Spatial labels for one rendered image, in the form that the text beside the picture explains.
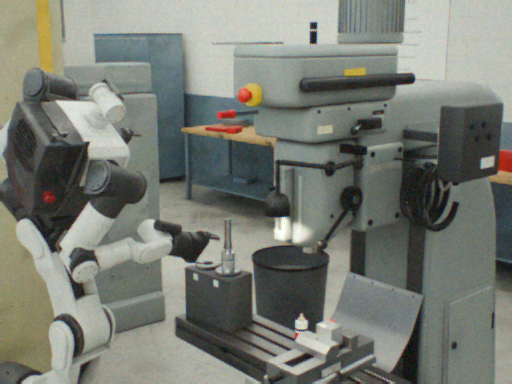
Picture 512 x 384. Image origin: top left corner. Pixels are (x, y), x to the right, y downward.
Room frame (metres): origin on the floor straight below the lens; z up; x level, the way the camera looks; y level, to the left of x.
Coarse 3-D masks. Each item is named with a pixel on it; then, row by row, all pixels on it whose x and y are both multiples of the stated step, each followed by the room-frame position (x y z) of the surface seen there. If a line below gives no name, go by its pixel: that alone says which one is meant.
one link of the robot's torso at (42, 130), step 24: (24, 120) 1.91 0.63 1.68; (48, 120) 1.93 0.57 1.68; (72, 120) 1.98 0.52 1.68; (24, 144) 1.90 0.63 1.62; (48, 144) 1.83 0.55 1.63; (72, 144) 1.87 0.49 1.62; (96, 144) 1.93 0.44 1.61; (120, 144) 1.99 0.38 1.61; (24, 168) 1.92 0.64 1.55; (48, 168) 1.87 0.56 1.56; (72, 168) 1.92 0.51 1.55; (24, 192) 1.95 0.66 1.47; (48, 192) 1.91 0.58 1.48; (72, 192) 1.94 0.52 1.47; (48, 216) 2.01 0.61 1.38
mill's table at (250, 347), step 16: (176, 320) 2.32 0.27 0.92; (192, 320) 2.28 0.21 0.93; (256, 320) 2.28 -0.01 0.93; (176, 336) 2.32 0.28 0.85; (192, 336) 2.25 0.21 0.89; (208, 336) 2.18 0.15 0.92; (224, 336) 2.15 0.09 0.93; (240, 336) 2.15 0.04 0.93; (256, 336) 2.15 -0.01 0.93; (272, 336) 2.15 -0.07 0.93; (288, 336) 2.15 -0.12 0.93; (208, 352) 2.18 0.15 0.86; (224, 352) 2.11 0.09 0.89; (240, 352) 2.05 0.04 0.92; (256, 352) 2.03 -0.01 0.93; (272, 352) 2.03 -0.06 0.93; (240, 368) 2.05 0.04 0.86; (256, 368) 2.00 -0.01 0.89; (368, 368) 1.92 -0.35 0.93
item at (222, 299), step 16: (192, 272) 2.29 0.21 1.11; (208, 272) 2.26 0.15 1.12; (224, 272) 2.22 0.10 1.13; (240, 272) 2.24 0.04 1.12; (192, 288) 2.29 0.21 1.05; (208, 288) 2.23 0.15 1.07; (224, 288) 2.18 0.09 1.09; (240, 288) 2.21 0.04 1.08; (192, 304) 2.29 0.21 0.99; (208, 304) 2.24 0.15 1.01; (224, 304) 2.18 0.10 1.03; (240, 304) 2.21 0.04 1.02; (208, 320) 2.24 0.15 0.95; (224, 320) 2.18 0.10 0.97; (240, 320) 2.21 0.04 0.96
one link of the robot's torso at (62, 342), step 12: (108, 312) 2.11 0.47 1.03; (60, 324) 1.99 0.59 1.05; (60, 336) 1.97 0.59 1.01; (72, 336) 1.97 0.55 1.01; (60, 348) 1.98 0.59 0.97; (72, 348) 1.96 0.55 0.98; (96, 348) 2.10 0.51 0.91; (108, 348) 2.11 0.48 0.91; (60, 360) 1.98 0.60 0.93; (72, 360) 2.01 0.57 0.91; (84, 360) 2.02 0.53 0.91; (96, 360) 2.09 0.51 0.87; (60, 372) 2.00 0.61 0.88; (72, 372) 1.99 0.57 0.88; (84, 372) 2.13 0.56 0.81; (96, 372) 2.09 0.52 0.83
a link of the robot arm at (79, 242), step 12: (84, 216) 1.86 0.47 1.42; (96, 216) 1.85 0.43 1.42; (72, 228) 1.88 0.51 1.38; (84, 228) 1.85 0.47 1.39; (96, 228) 1.85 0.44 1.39; (108, 228) 1.88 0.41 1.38; (60, 240) 1.91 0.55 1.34; (72, 240) 1.86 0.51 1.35; (84, 240) 1.85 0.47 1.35; (96, 240) 1.87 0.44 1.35; (72, 252) 1.86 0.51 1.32; (84, 252) 1.86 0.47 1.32; (72, 264) 1.85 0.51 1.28; (84, 264) 1.87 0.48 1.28; (96, 264) 1.89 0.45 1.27; (72, 276) 1.86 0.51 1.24; (84, 276) 1.88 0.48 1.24
